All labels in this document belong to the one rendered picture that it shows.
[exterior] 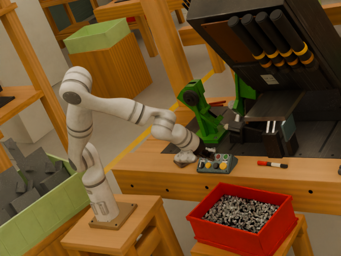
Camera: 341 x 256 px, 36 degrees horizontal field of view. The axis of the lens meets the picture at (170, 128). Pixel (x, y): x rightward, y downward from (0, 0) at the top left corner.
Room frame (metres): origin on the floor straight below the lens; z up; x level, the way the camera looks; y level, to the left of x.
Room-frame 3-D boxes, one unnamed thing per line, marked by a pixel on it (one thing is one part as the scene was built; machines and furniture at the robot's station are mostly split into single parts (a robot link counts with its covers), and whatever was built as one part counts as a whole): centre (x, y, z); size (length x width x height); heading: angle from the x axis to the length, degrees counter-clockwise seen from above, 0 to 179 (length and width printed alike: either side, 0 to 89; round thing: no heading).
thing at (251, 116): (1.80, -0.45, 1.11); 0.39 x 0.16 x 0.03; 138
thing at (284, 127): (1.75, -0.42, 0.97); 0.10 x 0.02 x 0.14; 138
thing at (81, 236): (1.86, 0.36, 0.83); 0.32 x 0.32 x 0.04; 51
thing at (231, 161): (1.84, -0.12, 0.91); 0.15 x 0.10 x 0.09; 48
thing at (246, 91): (1.94, -0.37, 1.17); 0.13 x 0.12 x 0.20; 48
